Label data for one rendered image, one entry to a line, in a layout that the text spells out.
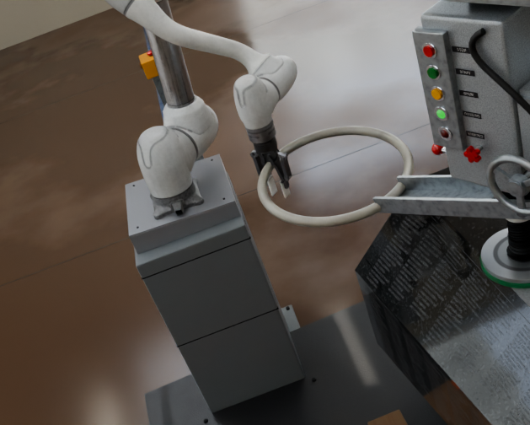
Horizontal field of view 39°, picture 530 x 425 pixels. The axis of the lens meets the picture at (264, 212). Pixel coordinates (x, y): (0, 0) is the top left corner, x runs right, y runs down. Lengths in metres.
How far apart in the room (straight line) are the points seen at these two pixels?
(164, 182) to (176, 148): 0.12
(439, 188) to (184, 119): 0.96
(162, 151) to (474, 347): 1.19
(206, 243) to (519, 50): 1.35
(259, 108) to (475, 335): 0.91
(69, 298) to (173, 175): 1.66
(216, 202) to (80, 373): 1.32
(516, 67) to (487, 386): 0.79
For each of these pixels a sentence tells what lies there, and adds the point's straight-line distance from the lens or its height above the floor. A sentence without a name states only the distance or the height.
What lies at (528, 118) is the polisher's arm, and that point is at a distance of 1.60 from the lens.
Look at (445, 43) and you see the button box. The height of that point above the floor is 1.53.
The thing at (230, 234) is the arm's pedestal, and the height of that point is 0.78.
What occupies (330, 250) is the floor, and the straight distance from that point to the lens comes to 3.60.
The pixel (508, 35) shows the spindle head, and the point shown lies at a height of 1.55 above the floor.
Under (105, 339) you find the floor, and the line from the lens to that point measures 3.68.
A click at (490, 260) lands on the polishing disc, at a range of 1.99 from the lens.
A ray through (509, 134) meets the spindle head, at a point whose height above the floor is 1.33.
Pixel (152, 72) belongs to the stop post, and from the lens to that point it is 3.38.
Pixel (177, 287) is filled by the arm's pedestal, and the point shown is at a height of 0.65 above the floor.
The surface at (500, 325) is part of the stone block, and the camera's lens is 1.95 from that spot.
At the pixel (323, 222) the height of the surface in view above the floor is 0.96.
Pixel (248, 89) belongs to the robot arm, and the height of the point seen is 1.28.
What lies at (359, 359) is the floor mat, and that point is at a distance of 3.03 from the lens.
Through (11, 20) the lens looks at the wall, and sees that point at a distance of 8.56.
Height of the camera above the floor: 2.20
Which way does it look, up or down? 33 degrees down
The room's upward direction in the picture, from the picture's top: 20 degrees counter-clockwise
